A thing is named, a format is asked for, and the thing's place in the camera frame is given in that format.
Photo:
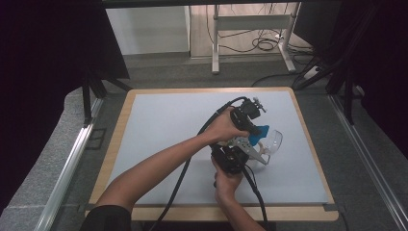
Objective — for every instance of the person's right hand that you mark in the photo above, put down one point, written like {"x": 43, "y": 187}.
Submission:
{"x": 226, "y": 186}

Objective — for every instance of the white panel board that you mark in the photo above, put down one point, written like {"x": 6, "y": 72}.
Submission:
{"x": 147, "y": 29}

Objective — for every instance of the blue and white milk pouch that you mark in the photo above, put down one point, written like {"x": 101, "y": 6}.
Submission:
{"x": 260, "y": 134}

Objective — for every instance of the black sleeve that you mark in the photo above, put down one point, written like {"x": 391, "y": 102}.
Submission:
{"x": 107, "y": 219}

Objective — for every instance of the black metal stand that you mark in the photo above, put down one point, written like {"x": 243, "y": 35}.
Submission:
{"x": 349, "y": 96}
{"x": 86, "y": 102}

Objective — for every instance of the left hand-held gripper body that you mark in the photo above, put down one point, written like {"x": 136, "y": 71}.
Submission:
{"x": 245, "y": 114}

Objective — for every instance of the white power strip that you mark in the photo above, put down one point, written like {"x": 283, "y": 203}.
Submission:
{"x": 310, "y": 73}

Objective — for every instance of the aluminium rail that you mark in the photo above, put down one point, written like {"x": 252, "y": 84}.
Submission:
{"x": 67, "y": 173}
{"x": 369, "y": 160}

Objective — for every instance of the person's left hand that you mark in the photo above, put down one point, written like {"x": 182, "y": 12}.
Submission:
{"x": 224, "y": 130}

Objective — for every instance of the white table mat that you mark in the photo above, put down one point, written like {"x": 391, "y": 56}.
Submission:
{"x": 154, "y": 128}

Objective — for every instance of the white metal desk frame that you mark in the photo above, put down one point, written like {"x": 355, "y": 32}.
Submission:
{"x": 253, "y": 22}

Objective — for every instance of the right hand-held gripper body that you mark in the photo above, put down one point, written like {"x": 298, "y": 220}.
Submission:
{"x": 229, "y": 159}

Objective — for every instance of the dark curtain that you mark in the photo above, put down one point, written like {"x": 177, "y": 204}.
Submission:
{"x": 38, "y": 64}
{"x": 385, "y": 64}

